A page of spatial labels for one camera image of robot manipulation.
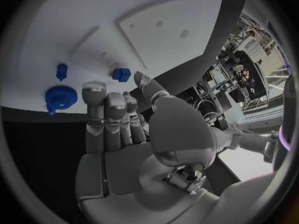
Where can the blue peg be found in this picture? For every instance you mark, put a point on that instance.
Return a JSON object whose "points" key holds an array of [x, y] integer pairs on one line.
{"points": [[62, 71]]}

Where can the white task board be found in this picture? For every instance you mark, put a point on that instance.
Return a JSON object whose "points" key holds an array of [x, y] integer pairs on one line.
{"points": [[70, 31]]}

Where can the blue block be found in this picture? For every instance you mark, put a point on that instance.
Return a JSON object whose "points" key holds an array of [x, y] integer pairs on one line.
{"points": [[121, 75]]}

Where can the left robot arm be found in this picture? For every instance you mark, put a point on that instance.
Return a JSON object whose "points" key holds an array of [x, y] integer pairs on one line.
{"points": [[252, 140]]}

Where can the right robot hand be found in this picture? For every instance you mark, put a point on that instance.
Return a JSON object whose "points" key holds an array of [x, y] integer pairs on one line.
{"points": [[130, 168]]}

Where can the blue gear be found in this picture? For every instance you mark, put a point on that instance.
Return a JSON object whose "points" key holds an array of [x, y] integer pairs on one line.
{"points": [[61, 96]]}

